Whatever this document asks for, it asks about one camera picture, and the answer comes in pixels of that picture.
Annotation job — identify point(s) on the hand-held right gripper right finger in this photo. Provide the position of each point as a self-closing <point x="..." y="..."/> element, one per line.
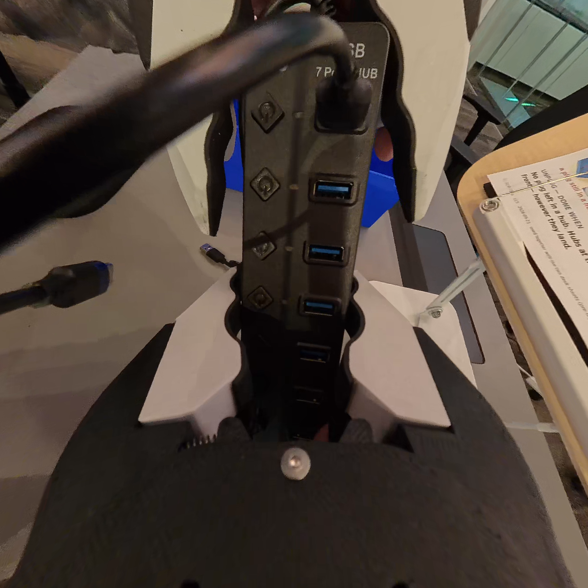
<point x="400" y="377"/>

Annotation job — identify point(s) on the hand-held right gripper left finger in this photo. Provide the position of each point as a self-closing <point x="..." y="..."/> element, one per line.
<point x="188" y="367"/>

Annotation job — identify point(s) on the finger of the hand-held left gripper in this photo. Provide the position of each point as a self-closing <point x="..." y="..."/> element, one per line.
<point x="436" y="73"/>
<point x="188" y="175"/>

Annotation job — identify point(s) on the instruction sheet on stand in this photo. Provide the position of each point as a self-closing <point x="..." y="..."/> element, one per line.
<point x="473" y="184"/>

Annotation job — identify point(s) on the black usb hub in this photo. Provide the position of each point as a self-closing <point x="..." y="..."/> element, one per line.
<point x="285" y="276"/>

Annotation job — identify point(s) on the blue plastic bin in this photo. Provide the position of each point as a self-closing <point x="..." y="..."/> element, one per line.
<point x="378" y="193"/>

